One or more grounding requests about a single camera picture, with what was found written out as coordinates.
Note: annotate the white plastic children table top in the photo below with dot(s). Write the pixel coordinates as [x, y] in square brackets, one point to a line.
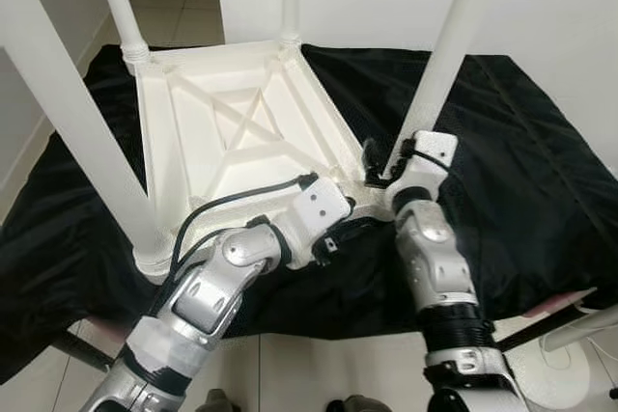
[232, 113]

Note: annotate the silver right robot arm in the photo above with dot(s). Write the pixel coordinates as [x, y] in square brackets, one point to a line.
[430, 258]

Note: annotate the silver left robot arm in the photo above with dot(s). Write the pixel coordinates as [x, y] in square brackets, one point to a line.
[208, 291]

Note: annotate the grey right robot foot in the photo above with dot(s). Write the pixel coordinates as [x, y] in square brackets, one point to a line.
[359, 404]

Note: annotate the grey robot foot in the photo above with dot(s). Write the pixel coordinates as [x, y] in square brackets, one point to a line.
[220, 401]
[359, 404]

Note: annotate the black table cloth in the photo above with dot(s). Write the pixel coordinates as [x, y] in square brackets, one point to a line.
[541, 161]

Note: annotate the grey left robot foot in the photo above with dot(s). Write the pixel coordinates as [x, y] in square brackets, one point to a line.
[220, 401]

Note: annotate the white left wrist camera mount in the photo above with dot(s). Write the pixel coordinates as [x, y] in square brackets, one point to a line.
[319, 205]

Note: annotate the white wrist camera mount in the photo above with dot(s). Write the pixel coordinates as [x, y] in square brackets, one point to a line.
[430, 151]
[319, 205]

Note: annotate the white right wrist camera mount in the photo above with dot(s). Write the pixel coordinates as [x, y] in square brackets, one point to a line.
[430, 151]

